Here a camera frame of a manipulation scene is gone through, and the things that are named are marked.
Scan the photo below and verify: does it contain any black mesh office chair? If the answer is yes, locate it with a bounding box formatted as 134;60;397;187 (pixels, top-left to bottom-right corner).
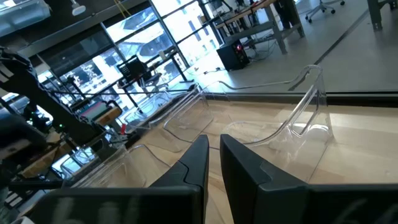
116;55;164;91

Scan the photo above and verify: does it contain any grey office chair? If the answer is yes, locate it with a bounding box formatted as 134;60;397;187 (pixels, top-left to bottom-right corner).
304;0;346;24

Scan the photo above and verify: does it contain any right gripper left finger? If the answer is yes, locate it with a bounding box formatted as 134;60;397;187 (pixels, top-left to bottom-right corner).
29;134;210;224

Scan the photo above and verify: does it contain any white lamp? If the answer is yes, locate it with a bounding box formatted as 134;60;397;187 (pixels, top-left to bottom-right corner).
70;0;87;17

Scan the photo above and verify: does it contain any clear plastic bin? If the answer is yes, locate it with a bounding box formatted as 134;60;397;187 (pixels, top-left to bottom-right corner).
220;64;334;184
60;129;172;189
123;91;175;131
163;83;215;153

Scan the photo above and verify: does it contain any grey metal workbench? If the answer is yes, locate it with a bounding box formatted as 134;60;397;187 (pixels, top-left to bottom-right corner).
214;0;306;55

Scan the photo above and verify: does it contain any black computer tower red light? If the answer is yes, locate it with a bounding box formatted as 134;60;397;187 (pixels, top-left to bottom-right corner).
216;39;251;72

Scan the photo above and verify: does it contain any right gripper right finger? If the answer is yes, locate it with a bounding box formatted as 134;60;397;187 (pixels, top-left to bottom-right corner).
220;134;398;224

